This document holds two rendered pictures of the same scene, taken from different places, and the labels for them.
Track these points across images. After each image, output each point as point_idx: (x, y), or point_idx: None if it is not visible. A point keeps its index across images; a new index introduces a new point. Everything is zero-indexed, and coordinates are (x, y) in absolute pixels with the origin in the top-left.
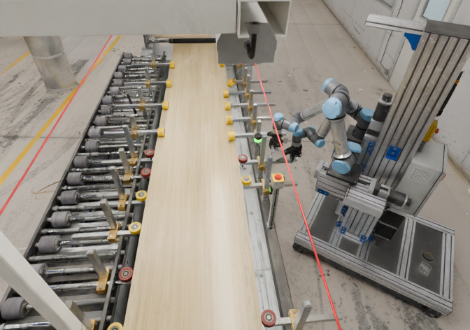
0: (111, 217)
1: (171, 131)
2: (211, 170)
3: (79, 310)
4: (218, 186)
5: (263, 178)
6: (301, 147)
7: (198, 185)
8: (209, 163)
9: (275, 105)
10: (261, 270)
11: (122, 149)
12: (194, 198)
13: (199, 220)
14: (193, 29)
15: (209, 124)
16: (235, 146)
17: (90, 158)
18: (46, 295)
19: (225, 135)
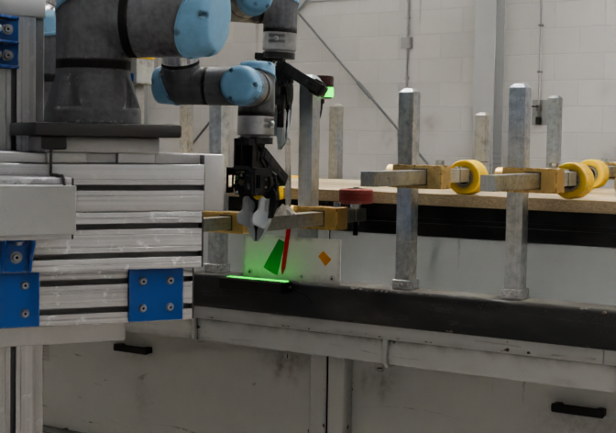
0: (329, 150)
1: (606, 190)
2: (358, 186)
3: (185, 127)
4: (294, 184)
5: (287, 271)
6: (235, 145)
7: (327, 183)
8: (390, 187)
9: (615, 189)
10: None
11: (480, 114)
12: (294, 182)
13: (231, 180)
14: None
15: (599, 195)
16: (423, 193)
17: None
18: None
19: (502, 194)
